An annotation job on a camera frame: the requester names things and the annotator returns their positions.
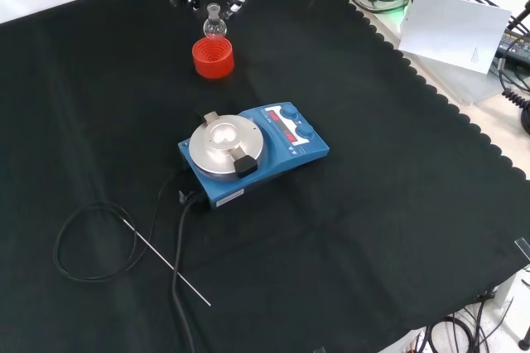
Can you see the clear round-bottom glass flask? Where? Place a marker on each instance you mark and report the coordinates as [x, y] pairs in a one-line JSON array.
[[215, 27]]

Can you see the blue heater with steel block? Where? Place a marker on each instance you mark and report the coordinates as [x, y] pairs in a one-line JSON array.
[[269, 150]]

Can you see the pale board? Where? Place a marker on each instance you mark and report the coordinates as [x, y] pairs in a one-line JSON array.
[[451, 30]]

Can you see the black scalloped bench cloth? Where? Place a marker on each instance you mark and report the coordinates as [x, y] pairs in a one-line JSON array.
[[331, 224]]

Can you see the black power adapter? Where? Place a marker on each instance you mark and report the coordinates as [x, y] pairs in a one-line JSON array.
[[515, 46]]

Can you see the thin steel temperature probe rod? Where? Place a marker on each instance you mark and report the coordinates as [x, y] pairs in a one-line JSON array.
[[165, 262]]

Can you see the clear tape piece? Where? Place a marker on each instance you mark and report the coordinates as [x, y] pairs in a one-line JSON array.
[[522, 247]]

